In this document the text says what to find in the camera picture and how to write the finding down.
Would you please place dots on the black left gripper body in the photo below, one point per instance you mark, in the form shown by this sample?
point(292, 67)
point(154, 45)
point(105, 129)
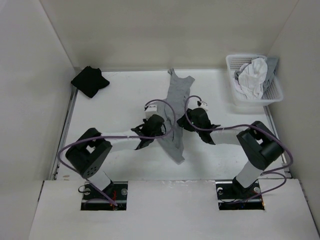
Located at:
point(158, 133)

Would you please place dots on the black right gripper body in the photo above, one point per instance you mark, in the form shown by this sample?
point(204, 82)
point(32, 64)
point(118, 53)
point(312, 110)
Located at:
point(187, 126)

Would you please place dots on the grey tank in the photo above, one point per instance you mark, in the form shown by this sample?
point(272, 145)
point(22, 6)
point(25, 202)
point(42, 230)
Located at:
point(272, 64)
point(171, 110)

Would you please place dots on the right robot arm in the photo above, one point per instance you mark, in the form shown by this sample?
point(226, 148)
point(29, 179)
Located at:
point(258, 143)

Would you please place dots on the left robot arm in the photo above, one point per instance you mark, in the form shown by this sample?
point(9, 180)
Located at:
point(88, 157)

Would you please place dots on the white crumpled tank top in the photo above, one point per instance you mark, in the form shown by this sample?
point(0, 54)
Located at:
point(250, 78)

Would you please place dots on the black folded tank top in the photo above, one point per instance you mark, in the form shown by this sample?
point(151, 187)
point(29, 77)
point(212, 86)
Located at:
point(89, 81)

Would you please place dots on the grey tank top in basket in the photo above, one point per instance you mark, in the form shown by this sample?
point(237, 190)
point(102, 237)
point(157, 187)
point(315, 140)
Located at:
point(272, 64)

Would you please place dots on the white plastic laundry basket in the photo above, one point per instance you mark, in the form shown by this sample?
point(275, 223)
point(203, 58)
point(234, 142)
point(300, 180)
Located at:
point(273, 94)

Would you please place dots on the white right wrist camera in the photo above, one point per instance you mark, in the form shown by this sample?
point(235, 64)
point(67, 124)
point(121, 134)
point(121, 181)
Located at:
point(203, 105)

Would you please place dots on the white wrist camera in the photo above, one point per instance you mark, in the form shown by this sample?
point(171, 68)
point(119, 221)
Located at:
point(150, 110)
point(203, 105)

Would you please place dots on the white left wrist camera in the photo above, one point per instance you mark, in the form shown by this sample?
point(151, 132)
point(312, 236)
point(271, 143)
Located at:
point(150, 110)

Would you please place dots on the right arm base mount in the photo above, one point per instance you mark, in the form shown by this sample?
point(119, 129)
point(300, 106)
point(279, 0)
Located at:
point(231, 199)

